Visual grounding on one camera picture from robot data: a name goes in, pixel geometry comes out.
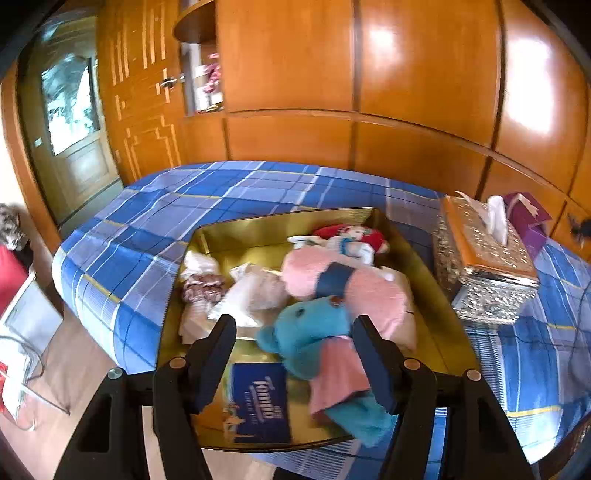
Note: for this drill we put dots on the pink plush toy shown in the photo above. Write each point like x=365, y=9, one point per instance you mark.
x=383, y=300

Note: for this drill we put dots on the wooden corner shelf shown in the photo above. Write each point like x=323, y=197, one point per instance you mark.
x=196, y=25

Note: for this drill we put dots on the blue pocket tissue pack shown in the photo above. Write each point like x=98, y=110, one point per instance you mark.
x=263, y=401

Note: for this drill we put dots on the ornate metal tissue box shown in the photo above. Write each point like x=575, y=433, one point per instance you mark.
x=489, y=258

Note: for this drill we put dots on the white facial tissue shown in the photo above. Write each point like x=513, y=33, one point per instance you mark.
x=496, y=221

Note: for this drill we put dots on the door with glass pane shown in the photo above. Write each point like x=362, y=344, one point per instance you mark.
x=83, y=166

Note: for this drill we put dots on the white framed glass table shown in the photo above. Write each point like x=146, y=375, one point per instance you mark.
x=32, y=323

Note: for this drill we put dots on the purple carton box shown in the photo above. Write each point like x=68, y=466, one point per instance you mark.
x=531, y=230

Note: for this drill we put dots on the blue teddy bear pink dress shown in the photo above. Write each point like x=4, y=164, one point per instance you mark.
x=314, y=323

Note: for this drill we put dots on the dark patterned cloth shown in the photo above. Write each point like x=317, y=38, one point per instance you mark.
x=9, y=228

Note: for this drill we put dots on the red-haired rag doll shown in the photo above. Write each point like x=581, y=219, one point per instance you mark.
x=364, y=235

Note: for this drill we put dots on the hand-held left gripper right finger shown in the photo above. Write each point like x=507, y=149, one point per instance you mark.
x=376, y=369

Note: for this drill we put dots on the red cloth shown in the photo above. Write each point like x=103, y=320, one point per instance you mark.
x=11, y=281

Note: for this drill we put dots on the wooden door with gold inlay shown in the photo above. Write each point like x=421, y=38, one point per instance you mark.
x=138, y=115

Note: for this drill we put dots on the white cloth bundle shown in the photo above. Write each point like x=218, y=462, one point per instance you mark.
x=201, y=264

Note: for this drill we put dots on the blue plaid bed sheet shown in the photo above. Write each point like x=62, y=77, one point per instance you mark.
x=184, y=194

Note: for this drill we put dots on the gold metal tray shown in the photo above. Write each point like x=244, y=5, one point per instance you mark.
x=258, y=235

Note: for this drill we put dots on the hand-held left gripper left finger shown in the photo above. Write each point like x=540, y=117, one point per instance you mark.
x=217, y=364

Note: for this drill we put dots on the white plastic packet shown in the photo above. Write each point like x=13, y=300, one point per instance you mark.
x=254, y=290

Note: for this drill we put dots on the pink shelf ornaments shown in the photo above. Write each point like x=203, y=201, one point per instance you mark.
x=210, y=78

